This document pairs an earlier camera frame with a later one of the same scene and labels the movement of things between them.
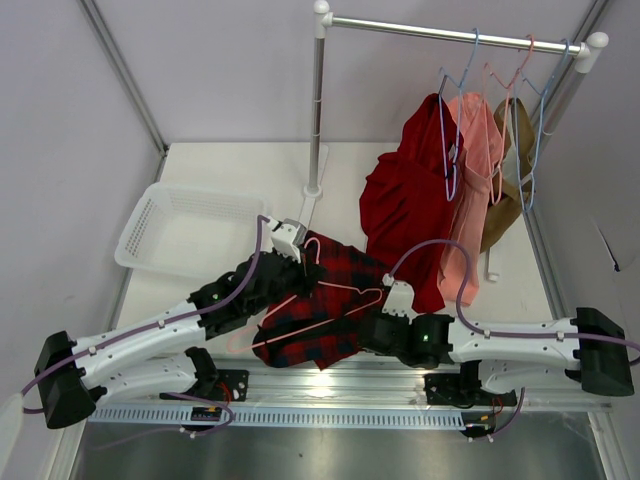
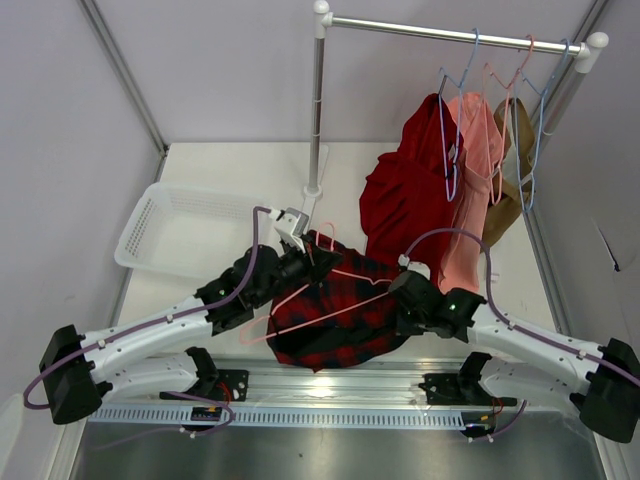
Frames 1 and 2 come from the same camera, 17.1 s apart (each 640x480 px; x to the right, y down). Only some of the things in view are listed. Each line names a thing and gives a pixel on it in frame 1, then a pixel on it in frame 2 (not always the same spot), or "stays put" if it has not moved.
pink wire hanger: (288, 299) → (242, 336)
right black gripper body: (373, 331) → (403, 288)
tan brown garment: (518, 143) stays put
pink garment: (481, 159) stays put
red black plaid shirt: (329, 321) stays put
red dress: (405, 198) stays put
